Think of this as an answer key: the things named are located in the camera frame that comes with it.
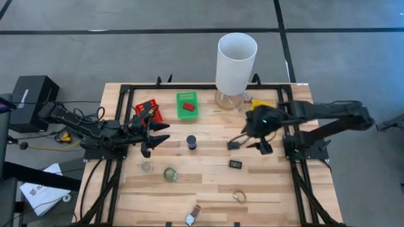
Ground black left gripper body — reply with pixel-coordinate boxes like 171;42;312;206
131;110;152;158

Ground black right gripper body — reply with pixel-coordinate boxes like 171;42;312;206
245;105;288;139

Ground black cylinder roll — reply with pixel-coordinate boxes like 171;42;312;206
186;134;198;151

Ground yellow plastic basket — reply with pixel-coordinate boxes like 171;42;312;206
251;99;275;111

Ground red plastic basket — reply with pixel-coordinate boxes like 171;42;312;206
134;98;163;124

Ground green plastic basket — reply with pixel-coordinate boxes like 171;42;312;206
175;91;199;120

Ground black cardboard box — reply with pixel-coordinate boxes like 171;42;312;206
10;74;60;133

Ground white paper sheets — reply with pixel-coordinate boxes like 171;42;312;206
19;163;72;217

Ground black metal bar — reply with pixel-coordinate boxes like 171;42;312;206
2;161;82;192

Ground black stand foot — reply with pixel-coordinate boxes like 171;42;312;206
375;115;404;136

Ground clear lamp power cable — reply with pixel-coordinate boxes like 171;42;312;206
227;93;253;113

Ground black aluminium table frame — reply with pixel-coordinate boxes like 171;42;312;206
74;82;343;227

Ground brown strap wristwatch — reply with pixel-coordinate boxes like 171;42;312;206
184;204;202;226

